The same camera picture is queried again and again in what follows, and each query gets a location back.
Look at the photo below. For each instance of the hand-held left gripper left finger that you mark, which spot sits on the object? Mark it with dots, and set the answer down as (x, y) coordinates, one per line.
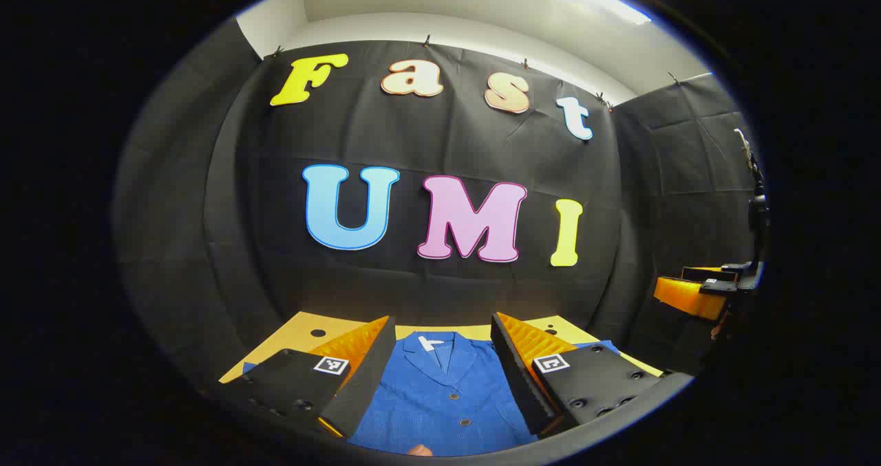
(368, 376)

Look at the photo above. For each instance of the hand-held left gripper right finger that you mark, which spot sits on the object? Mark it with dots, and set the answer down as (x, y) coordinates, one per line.
(513, 376)

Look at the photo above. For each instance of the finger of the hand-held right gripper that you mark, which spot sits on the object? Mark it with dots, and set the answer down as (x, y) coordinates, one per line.
(688, 299)
(702, 273)

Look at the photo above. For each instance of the blue button jacket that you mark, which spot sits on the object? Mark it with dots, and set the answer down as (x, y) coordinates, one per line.
(440, 397)

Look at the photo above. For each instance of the black backdrop cloth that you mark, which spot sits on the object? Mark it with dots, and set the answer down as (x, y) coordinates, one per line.
(447, 142)

